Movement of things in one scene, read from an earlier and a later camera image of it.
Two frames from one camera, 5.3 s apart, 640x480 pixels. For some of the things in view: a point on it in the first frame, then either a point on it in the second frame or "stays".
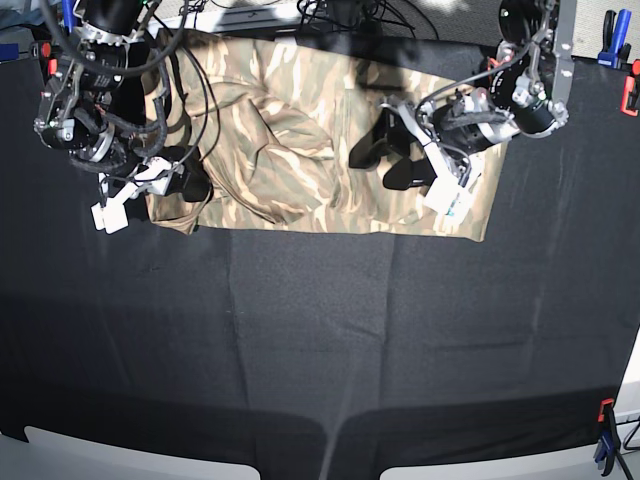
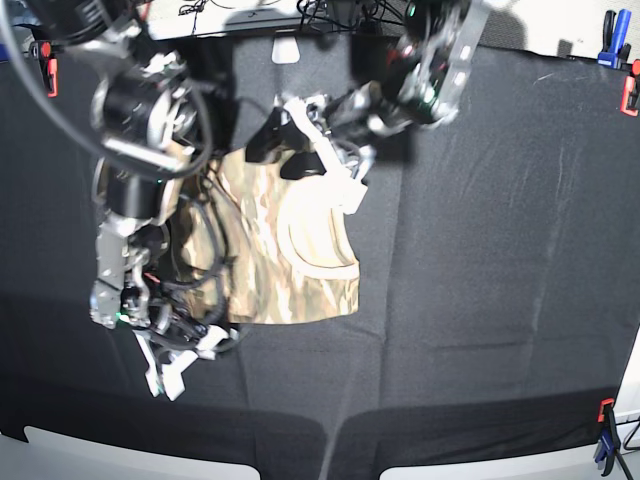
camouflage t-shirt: [276, 121] -> [265, 247]
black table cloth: [312, 356] stays
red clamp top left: [43, 50] stays
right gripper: [393, 135] -> [359, 115]
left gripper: [99, 145] -> [173, 327]
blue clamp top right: [615, 49] stays
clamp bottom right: [609, 441] stays
